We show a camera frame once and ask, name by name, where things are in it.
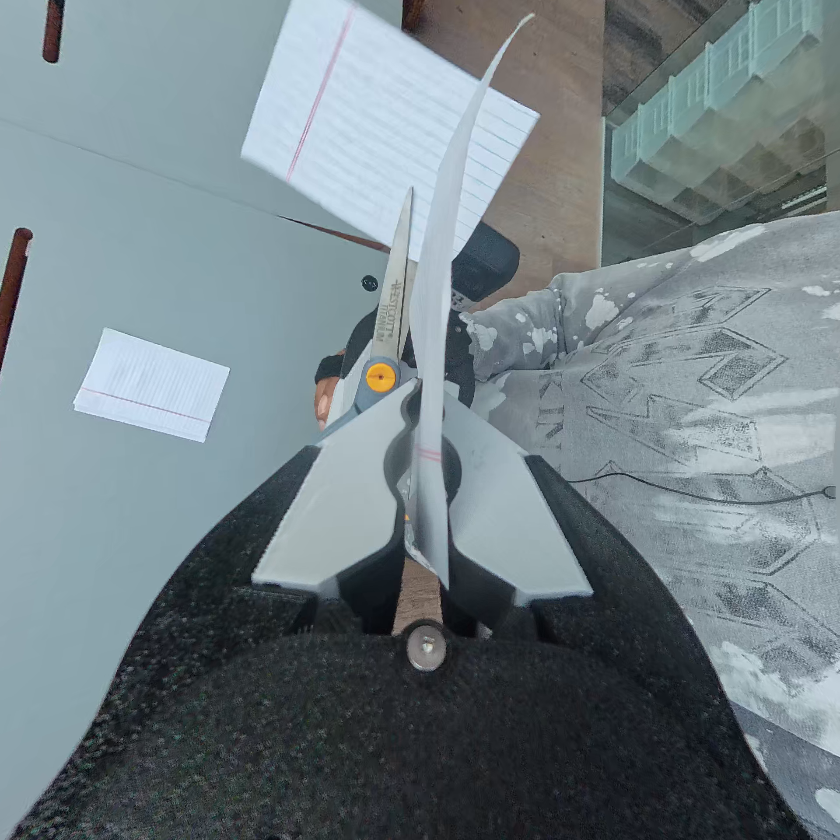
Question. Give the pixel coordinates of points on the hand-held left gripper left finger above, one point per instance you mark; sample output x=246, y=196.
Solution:
x=328, y=512

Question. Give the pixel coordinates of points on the wooden table leg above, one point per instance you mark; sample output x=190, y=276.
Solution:
x=413, y=13

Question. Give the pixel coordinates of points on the person's grey hooded sweatshirt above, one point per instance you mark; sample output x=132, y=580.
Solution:
x=689, y=426

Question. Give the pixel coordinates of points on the person's right hand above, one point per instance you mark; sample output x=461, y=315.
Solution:
x=327, y=407

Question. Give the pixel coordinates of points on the grey orange scissors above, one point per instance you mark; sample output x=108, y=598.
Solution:
x=394, y=308

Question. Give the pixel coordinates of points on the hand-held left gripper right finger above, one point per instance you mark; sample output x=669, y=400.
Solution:
x=512, y=518

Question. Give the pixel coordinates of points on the glass railing panel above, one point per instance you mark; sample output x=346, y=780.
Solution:
x=722, y=131

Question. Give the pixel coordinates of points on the stack of lined paper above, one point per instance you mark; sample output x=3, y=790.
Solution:
x=151, y=387

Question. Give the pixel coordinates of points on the lined paper sheet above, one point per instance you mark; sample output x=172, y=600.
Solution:
x=436, y=328

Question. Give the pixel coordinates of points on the cut lined paper piece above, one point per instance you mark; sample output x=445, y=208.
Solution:
x=367, y=118

